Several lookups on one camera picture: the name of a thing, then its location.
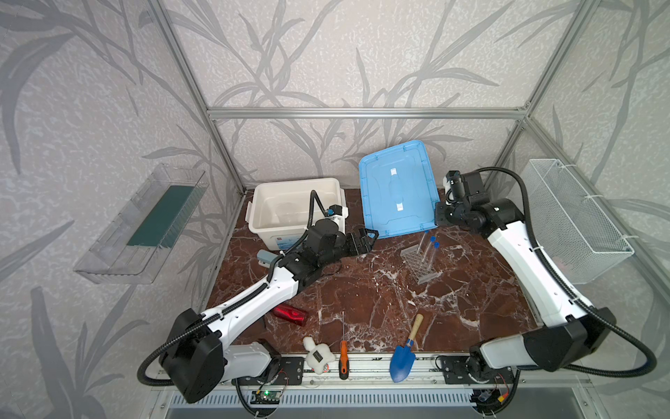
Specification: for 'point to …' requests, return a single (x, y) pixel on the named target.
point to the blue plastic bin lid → (399, 190)
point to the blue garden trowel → (402, 358)
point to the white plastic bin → (281, 211)
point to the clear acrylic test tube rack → (417, 263)
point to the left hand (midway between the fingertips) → (373, 230)
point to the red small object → (294, 315)
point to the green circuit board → (265, 397)
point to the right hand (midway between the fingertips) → (440, 203)
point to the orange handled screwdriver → (344, 367)
